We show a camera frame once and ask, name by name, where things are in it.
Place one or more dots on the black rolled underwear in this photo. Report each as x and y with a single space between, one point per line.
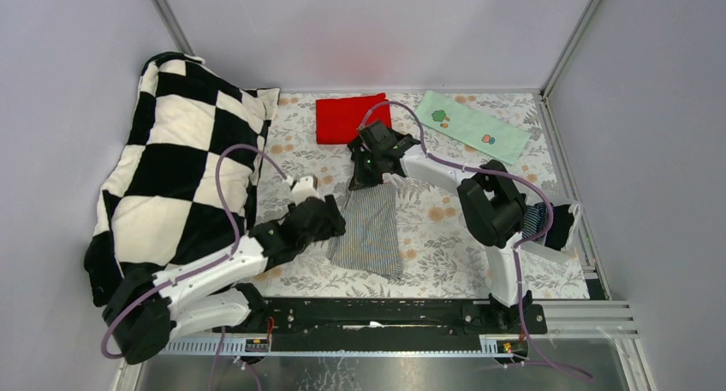
558 234

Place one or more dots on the black crumpled garment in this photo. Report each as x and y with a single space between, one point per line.
357 147

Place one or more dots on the navy striped rolled underwear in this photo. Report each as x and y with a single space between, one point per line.
534 220

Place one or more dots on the red folded cloth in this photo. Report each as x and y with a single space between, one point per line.
338 119

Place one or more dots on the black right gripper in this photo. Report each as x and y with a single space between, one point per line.
360 179

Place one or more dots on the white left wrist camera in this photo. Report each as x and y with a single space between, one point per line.
303 188

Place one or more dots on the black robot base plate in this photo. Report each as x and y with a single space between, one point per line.
463 316

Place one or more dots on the aluminium frame rail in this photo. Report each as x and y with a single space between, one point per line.
574 328

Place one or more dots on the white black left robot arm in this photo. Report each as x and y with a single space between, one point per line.
148 310

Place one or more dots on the grey striped underwear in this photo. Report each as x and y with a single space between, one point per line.
370 242

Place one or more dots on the black white checkered blanket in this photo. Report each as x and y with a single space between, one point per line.
187 177

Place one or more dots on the clear plastic organizer box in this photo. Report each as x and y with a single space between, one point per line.
499 222

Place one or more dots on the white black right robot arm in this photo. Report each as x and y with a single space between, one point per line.
464 181

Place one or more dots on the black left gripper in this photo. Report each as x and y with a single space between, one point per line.
335 226

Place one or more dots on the mint green printed cloth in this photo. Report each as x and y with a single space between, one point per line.
492 136

